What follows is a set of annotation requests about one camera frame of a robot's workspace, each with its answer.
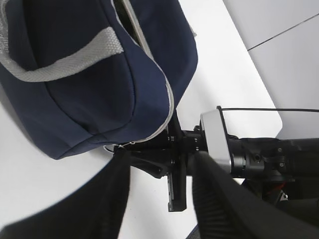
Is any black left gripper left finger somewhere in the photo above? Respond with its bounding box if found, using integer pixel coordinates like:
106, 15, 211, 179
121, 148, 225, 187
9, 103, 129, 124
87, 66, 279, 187
0, 151, 130, 239

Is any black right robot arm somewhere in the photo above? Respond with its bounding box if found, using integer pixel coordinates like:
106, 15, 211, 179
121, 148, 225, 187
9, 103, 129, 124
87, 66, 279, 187
114, 107, 319, 212

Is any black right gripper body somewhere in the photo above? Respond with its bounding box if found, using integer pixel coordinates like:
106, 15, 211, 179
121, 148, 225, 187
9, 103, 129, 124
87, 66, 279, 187
114, 112, 207, 212

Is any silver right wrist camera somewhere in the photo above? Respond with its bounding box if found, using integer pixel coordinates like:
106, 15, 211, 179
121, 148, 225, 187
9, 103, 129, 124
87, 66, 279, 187
200, 110, 232, 174

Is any navy and white lunch bag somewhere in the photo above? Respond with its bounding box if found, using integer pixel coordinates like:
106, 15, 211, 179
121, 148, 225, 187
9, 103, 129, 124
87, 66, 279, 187
0, 0, 198, 159

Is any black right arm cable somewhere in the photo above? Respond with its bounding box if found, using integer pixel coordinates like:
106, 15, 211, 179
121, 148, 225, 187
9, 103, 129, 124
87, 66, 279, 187
216, 105, 319, 140

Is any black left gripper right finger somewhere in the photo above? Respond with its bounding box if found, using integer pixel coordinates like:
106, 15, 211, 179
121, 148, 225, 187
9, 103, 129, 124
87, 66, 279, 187
191, 151, 319, 239

